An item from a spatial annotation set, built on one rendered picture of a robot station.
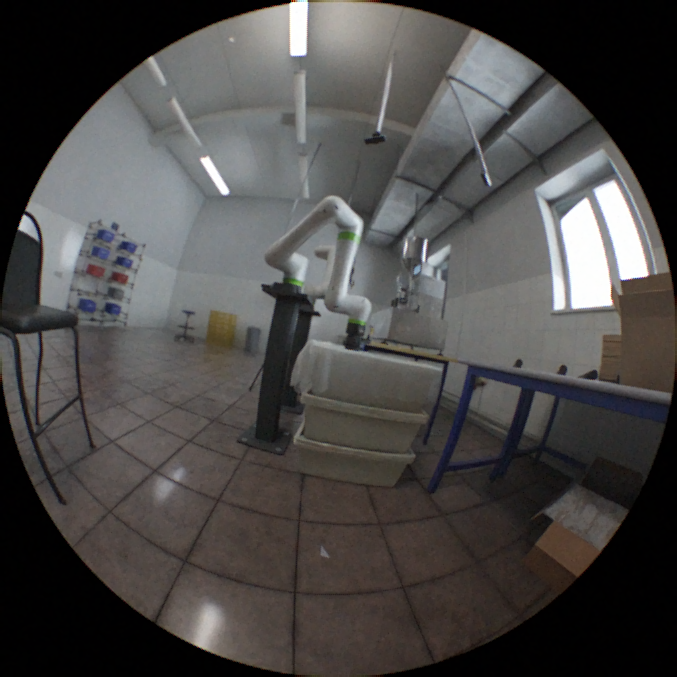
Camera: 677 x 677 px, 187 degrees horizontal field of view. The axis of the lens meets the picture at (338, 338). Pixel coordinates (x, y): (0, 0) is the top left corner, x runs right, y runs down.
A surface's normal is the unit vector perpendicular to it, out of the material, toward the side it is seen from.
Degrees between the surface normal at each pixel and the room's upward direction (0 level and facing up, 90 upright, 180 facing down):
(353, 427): 96
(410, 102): 180
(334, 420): 96
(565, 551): 68
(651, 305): 139
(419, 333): 90
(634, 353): 125
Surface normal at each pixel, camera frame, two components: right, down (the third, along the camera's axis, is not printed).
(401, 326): 0.09, 0.02
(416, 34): -0.20, 0.98
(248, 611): 0.20, -0.98
